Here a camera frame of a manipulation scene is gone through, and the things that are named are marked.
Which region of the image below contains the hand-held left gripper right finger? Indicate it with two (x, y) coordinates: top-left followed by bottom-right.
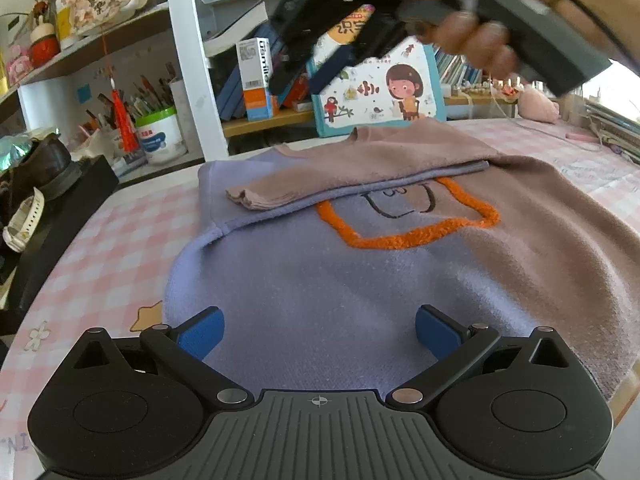
(384, 304), (571, 406)

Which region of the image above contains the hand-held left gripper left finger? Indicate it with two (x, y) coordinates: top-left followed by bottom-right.
(74, 305), (254, 408)

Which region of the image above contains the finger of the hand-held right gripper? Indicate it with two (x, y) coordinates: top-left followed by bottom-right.
(269, 0), (351, 95)
(344, 4), (416, 68)

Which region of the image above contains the purple and pink sweater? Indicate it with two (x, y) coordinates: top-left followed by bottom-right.
(163, 118), (640, 401)

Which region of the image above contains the pink plush toy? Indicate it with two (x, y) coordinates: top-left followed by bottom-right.
(517, 87), (559, 125)

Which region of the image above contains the teal children's picture book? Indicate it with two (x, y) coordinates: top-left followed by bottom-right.
(304, 2), (447, 139)

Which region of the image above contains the beige box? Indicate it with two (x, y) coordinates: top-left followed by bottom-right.
(557, 93), (589, 129)

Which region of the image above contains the row of leaning books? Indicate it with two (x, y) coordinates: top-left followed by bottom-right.
(432, 44), (484, 86)

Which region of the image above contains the white orange toothpaste box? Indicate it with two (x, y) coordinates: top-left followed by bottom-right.
(235, 37), (280, 122)

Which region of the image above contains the stack of flat books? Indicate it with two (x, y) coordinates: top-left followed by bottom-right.
(582, 94), (640, 164)

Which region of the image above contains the wooden bookshelf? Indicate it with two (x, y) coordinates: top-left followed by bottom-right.
(0, 0), (502, 162)

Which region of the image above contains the bunch of pens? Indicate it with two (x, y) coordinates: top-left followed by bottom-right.
(82, 73), (176, 131)

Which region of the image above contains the white pen holder cup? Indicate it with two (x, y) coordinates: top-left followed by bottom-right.
(134, 106), (189, 165)

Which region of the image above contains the white wristwatch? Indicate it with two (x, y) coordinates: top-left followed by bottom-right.
(2, 187), (46, 254)

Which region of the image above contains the red tassel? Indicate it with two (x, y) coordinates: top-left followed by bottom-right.
(102, 29), (139, 155)

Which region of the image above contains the brown leather shoe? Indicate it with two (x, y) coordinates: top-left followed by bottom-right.
(0, 132), (84, 206)

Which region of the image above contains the red jar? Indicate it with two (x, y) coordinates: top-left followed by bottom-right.
(27, 14), (62, 67)

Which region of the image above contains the pearl bead string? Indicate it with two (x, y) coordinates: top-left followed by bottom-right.
(449, 82), (521, 99)

